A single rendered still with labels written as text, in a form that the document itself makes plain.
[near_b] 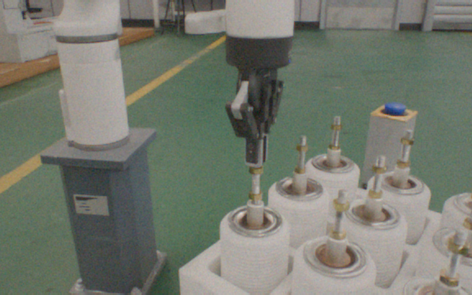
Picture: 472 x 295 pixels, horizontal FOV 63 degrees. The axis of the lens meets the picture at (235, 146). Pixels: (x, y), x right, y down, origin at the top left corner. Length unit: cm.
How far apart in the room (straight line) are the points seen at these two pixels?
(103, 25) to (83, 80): 9
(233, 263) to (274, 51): 28
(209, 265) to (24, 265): 50
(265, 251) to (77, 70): 38
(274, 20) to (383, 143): 47
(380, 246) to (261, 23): 33
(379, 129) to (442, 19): 492
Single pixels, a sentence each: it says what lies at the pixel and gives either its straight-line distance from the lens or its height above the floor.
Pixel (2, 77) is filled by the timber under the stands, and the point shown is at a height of 5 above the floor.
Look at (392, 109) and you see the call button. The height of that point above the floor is 33.
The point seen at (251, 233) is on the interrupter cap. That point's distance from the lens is 51.
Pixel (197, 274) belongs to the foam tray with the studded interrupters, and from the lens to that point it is 57.
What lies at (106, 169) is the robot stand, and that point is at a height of 28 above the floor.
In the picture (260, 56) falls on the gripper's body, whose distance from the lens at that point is 42.
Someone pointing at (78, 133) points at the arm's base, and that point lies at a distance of 67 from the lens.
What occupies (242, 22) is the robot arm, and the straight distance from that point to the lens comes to 42.
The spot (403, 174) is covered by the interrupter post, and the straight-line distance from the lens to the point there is 67.
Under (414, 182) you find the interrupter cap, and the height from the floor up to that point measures 25.
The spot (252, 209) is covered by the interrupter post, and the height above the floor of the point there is 28.
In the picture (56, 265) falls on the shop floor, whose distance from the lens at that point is 94.
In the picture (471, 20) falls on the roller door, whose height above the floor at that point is 13.
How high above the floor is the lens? 55
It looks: 23 degrees down
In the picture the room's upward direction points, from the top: straight up
